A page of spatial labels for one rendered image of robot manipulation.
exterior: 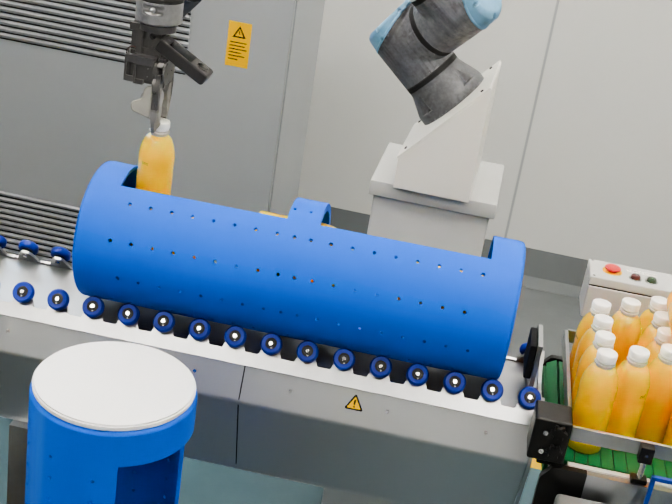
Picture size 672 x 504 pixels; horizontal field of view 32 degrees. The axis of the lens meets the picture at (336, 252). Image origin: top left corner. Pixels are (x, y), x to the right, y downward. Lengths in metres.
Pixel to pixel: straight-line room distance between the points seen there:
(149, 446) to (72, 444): 0.12
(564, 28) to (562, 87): 0.25
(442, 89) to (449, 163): 0.19
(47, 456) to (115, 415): 0.14
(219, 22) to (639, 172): 2.09
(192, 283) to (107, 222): 0.20
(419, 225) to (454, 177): 0.17
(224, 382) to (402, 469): 0.41
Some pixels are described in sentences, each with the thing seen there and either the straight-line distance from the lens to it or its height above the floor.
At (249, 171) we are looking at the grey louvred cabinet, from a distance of 3.87.
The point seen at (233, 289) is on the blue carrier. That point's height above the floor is 1.09.
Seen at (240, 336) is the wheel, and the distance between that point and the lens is 2.34.
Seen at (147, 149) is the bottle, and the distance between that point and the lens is 2.33.
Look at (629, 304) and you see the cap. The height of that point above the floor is 1.11.
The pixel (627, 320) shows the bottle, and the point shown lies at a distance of 2.48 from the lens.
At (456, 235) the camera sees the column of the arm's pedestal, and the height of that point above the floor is 0.99.
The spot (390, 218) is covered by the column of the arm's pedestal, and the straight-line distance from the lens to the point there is 2.92.
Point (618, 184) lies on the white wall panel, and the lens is 5.08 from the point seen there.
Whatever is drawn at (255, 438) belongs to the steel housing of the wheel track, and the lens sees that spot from 2.45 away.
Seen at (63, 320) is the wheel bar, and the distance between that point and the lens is 2.44.
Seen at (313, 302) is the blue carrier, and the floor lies 1.09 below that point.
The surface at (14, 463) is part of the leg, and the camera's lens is 2.70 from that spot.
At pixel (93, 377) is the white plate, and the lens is 2.03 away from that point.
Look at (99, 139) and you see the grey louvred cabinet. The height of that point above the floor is 0.73.
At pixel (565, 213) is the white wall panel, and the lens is 5.12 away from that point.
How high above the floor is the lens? 2.10
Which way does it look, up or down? 24 degrees down
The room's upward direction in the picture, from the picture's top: 9 degrees clockwise
